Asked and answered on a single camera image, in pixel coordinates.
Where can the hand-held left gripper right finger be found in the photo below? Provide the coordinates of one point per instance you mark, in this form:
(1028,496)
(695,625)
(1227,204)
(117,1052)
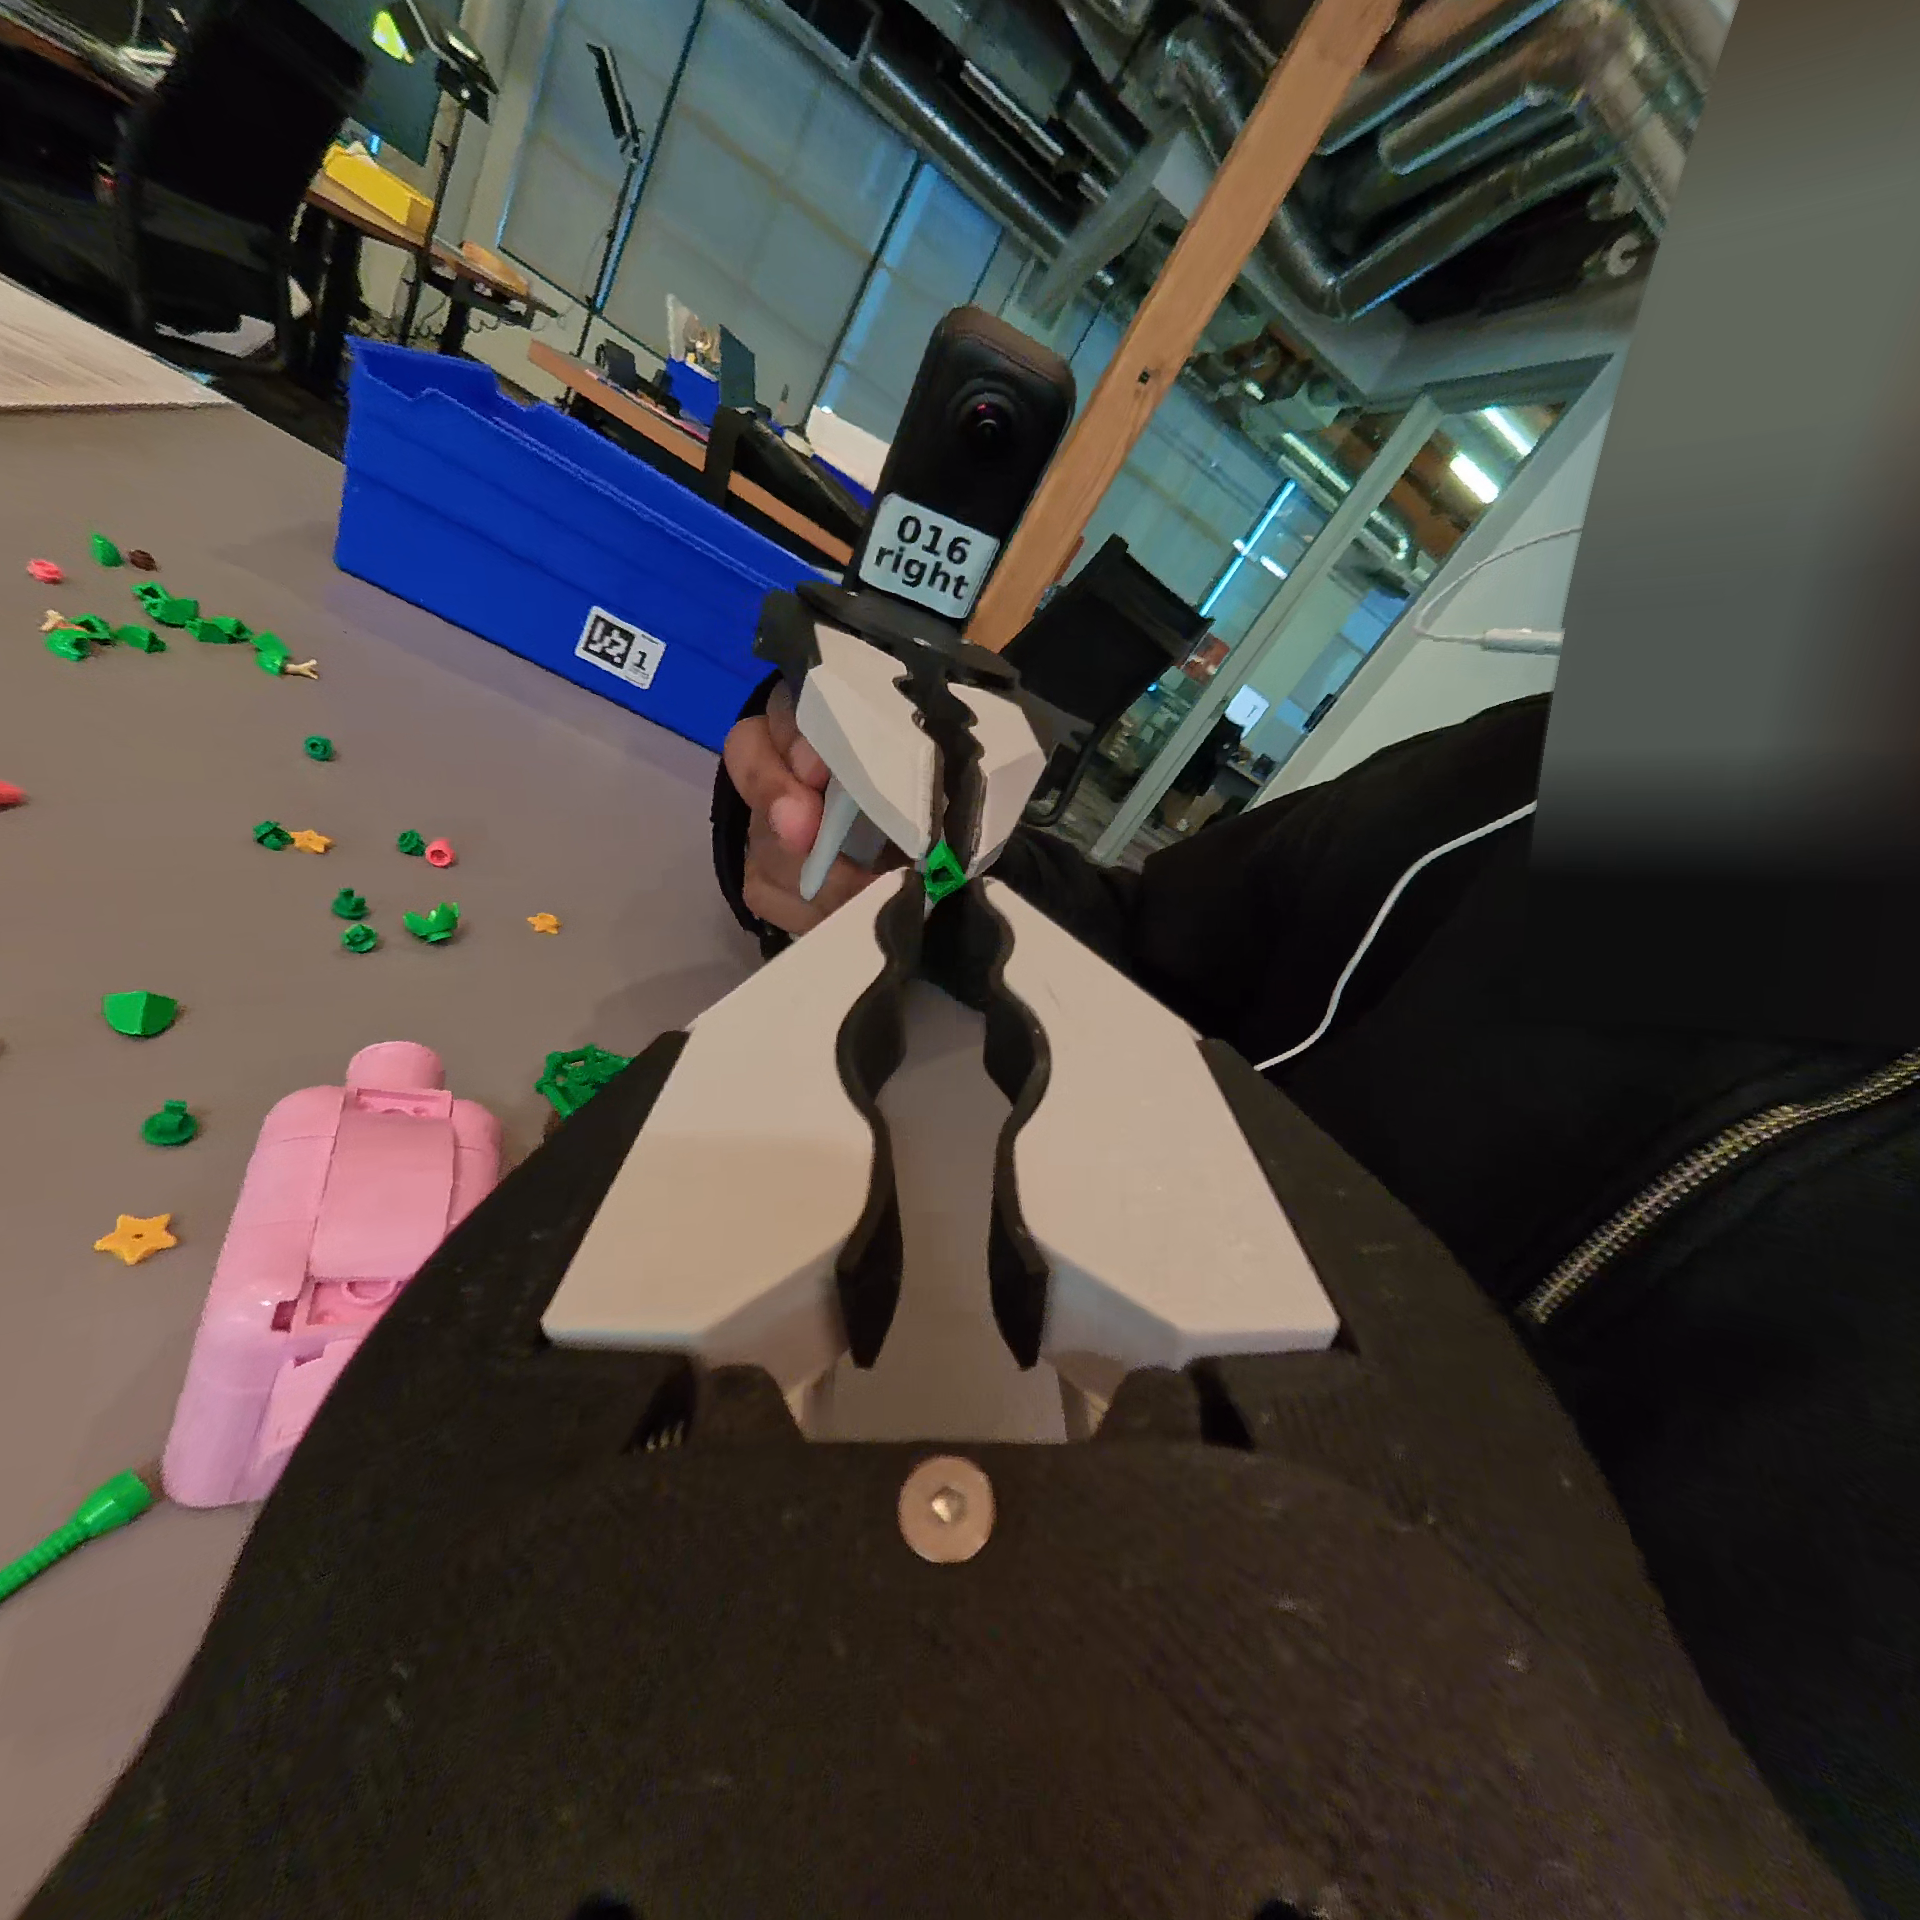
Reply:
(1172,1184)

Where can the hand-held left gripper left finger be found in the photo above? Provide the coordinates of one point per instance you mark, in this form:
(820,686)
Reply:
(722,1184)

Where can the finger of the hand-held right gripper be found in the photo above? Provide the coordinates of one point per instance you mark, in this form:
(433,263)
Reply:
(879,751)
(1009,763)

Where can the small green toy brick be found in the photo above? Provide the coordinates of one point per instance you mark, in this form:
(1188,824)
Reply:
(943,867)

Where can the person's right forearm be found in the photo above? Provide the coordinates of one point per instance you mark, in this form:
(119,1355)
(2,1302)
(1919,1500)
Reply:
(1277,886)

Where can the person's right hand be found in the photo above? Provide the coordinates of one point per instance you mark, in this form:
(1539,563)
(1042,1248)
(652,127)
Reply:
(774,839)

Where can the small toy tree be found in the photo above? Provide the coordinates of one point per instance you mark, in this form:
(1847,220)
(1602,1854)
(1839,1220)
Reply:
(580,1072)

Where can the black long bag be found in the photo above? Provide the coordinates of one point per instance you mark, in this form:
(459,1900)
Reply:
(781,473)

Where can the blue storage bin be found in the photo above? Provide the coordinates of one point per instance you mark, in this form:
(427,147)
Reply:
(494,511)
(693,393)

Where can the pink brick-built toy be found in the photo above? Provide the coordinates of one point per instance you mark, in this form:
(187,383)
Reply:
(346,1244)

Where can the studio light stand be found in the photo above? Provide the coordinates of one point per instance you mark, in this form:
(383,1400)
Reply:
(451,60)
(617,98)

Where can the person's black jacket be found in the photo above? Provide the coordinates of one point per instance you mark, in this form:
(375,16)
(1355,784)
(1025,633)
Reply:
(1652,1348)

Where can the scattered small toy pieces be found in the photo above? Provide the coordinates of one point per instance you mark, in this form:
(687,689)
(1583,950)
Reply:
(140,1014)

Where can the yellow storage bin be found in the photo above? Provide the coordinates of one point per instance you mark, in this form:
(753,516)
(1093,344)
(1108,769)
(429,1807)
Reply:
(375,184)

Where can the black monitor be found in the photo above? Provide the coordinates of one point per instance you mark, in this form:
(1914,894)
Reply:
(413,76)

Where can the green stem with web disc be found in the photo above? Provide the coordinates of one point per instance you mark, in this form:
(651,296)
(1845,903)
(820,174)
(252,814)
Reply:
(76,1529)

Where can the printed paper sheet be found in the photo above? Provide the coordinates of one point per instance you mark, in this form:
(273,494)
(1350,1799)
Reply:
(76,360)

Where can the wooden post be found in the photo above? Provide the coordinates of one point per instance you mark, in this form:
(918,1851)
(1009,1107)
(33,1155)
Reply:
(1202,270)

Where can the silver ceiling duct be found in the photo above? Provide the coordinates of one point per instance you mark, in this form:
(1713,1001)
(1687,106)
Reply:
(1425,119)

